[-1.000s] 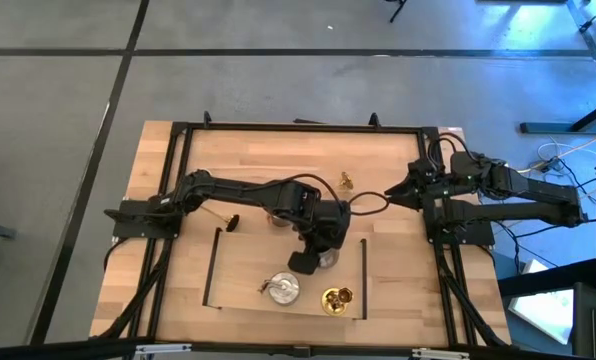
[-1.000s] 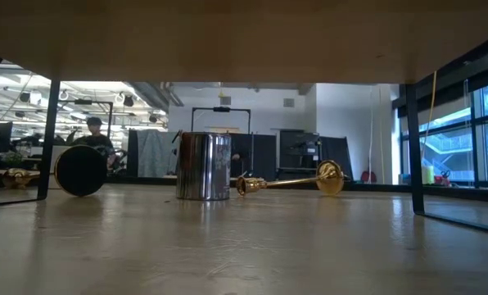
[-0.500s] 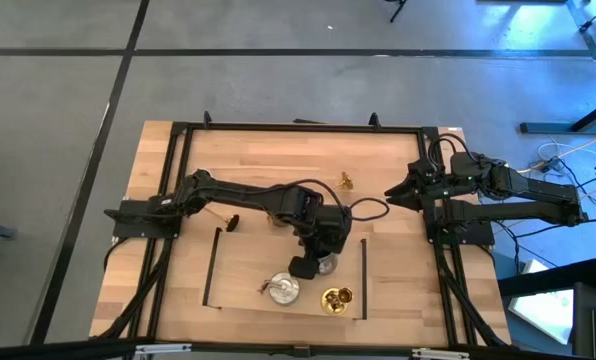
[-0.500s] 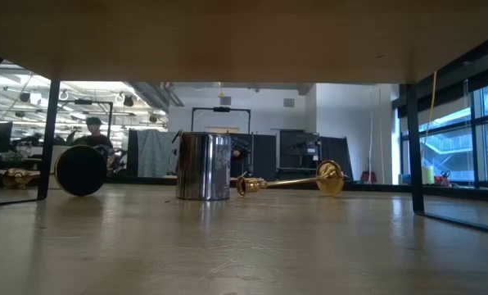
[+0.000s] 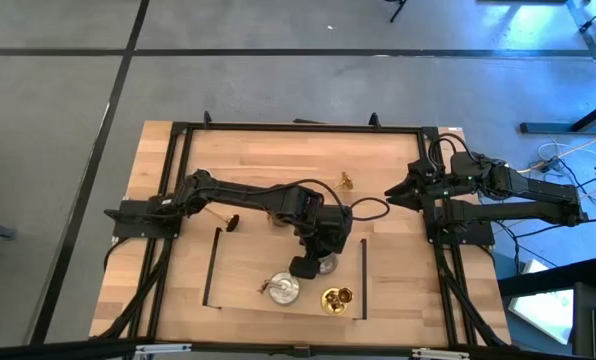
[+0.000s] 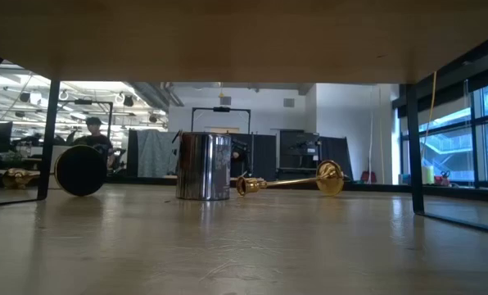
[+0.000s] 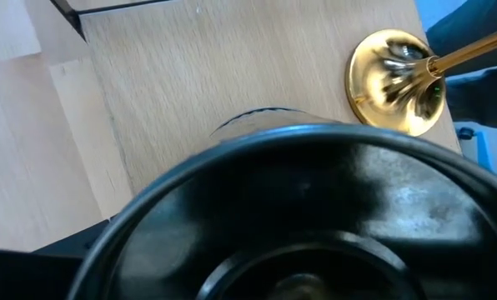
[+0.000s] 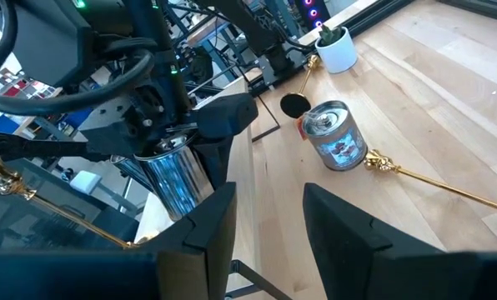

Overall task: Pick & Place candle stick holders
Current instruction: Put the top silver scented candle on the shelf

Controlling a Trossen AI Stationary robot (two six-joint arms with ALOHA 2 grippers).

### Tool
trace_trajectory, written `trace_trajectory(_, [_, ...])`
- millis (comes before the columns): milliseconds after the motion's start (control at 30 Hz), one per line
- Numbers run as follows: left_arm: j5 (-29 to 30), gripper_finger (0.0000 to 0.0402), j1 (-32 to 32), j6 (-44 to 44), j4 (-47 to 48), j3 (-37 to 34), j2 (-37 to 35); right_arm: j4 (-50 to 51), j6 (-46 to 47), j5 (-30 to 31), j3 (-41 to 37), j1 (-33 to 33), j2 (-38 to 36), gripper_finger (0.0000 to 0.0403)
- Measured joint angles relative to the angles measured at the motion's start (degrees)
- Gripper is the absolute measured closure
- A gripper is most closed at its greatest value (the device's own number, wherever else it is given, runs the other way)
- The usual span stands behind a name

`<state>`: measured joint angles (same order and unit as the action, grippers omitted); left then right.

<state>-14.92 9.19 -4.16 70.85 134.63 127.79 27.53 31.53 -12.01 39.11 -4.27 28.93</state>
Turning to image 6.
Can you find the silver floral tin can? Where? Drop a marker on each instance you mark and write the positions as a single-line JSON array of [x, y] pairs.
[[203, 172]]

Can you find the black equipment cabinet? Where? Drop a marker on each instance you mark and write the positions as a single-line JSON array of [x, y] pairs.
[[297, 141]]

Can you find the grey hanging cloth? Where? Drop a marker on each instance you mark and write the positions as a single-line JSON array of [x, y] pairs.
[[154, 153]]

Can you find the wooden riser with black legs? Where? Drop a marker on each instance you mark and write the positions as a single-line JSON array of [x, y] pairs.
[[244, 41]]

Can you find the black ceiling spotlight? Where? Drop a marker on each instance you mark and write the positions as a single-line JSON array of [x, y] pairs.
[[128, 101]]

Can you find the small red object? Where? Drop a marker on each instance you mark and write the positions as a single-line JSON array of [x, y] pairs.
[[367, 177]]

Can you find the white pole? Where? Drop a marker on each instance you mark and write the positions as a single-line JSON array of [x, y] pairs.
[[371, 135]]

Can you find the pale green cylinder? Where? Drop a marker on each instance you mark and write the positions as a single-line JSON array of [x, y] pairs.
[[429, 175]]

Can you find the grey wall speaker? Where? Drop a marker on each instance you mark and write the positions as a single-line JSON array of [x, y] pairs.
[[288, 102], [225, 101]]

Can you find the black window frame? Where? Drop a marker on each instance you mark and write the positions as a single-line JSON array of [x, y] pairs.
[[475, 155]]

